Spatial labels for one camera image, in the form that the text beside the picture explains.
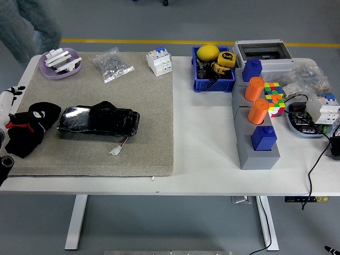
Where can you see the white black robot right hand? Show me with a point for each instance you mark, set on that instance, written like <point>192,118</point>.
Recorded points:
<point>334,251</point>

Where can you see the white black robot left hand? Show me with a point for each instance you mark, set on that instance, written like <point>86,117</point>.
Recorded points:
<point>6,106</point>

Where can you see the black rag with red tag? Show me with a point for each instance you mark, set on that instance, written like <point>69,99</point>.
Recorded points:
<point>24,144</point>

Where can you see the glossy black display panel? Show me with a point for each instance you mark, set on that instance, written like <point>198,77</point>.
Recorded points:
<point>106,122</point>

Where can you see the black table control panel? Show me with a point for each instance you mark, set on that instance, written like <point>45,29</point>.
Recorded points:
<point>295,199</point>

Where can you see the purple plastic tray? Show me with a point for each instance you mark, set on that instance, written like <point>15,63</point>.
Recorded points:
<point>50,75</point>

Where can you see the white plastic clip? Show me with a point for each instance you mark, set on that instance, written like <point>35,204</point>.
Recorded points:
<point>67,65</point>
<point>57,57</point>

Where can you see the white table leg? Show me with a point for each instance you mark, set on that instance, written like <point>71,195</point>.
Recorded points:
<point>75,223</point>
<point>267,212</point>

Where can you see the person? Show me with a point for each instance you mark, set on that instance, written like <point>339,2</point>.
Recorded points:
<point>16,26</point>

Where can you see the black power adapter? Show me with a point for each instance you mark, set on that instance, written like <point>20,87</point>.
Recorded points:
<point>335,148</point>

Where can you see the clear bag of screws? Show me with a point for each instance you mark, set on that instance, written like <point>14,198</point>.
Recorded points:
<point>111,66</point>

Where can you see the grey-brown mat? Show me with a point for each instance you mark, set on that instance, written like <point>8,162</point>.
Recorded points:
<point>106,164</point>

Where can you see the silver foil bag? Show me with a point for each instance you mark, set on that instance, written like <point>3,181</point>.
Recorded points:
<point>337,131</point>

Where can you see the grey peg holder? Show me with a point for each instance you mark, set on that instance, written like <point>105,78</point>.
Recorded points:
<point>255,160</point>

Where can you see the light blue tray with electronics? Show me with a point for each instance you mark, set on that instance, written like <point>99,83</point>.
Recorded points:
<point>295,130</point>

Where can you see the blue square peg block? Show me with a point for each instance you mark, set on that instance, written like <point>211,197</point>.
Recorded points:
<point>264,139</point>
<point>252,70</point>

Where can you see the multicolour puzzle cube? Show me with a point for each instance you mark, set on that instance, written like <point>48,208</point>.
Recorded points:
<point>273,89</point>
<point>277,106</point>

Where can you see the orange cylinder peg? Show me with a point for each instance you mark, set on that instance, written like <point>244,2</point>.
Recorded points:
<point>257,112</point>
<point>253,90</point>

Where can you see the clear bag of small parts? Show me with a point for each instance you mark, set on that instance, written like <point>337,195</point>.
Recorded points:
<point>310,75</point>

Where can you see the black chair caster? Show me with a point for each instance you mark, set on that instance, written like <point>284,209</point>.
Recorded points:
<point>165,3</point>

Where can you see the dark screwdriver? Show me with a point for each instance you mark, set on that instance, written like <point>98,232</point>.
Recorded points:
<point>202,70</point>

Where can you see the blue plastic bin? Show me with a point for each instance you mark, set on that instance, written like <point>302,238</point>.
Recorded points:
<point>212,86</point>

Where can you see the yellow lemon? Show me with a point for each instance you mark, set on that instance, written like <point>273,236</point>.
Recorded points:
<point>207,52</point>

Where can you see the small yellow tape measure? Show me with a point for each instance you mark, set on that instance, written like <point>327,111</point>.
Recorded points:
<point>220,69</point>

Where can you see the large yellow tape measure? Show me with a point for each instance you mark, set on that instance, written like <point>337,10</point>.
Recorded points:
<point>227,58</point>

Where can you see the grey bracket under table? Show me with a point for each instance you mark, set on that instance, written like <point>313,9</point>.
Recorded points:
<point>240,199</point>

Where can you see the white circuit breaker blue switch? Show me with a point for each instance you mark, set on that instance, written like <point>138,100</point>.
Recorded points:
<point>321,110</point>
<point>159,63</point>

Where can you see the white switch in clear bag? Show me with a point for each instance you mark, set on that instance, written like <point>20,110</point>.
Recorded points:
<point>290,89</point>

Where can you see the grey electrical enclosure box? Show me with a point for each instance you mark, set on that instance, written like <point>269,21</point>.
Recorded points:
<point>276,66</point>

